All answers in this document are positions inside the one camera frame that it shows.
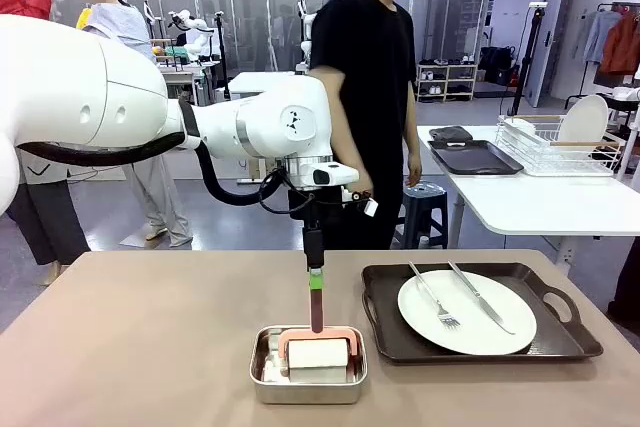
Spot person in black t-shirt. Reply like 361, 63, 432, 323
307, 0, 422, 251

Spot white side table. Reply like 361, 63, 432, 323
416, 124, 640, 278

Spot black clothes rack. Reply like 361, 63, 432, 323
564, 1, 640, 111

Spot pink handled lint roller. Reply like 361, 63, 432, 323
278, 289, 362, 383

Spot folded grey cloth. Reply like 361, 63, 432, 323
429, 125, 474, 143

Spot grey blue hanging shirt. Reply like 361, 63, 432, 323
574, 9, 621, 64

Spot black bag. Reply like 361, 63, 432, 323
479, 45, 516, 87

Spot orange jacket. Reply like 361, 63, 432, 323
599, 11, 640, 76

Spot white dish in rack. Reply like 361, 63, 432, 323
502, 116, 540, 137

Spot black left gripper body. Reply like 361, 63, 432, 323
289, 189, 346, 269

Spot person's right forearm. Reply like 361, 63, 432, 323
329, 111, 374, 179

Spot wooden shoe rack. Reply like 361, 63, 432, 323
417, 59, 479, 103

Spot grey plastic stool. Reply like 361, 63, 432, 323
394, 181, 449, 250

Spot black camera tripod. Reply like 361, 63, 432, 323
509, 1, 549, 116

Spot person's left forearm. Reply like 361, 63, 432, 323
401, 116, 422, 161

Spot silver fork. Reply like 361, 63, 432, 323
408, 260, 461, 331

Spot white wire dish rack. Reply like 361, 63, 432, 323
494, 114, 627, 177

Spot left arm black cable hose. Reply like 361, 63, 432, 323
17, 131, 301, 207

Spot dark brown serving tray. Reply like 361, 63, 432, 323
360, 261, 604, 365
428, 139, 525, 177

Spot rectangular steel tin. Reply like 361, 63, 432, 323
249, 325, 369, 406

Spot person's left hand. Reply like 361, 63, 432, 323
405, 155, 423, 188

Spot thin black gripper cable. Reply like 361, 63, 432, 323
256, 166, 314, 216

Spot figure in light blue shirt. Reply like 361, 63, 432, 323
74, 0, 195, 248

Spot silver table knife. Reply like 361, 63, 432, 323
447, 260, 516, 336

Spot white round plate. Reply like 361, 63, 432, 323
397, 269, 538, 356
557, 94, 610, 144

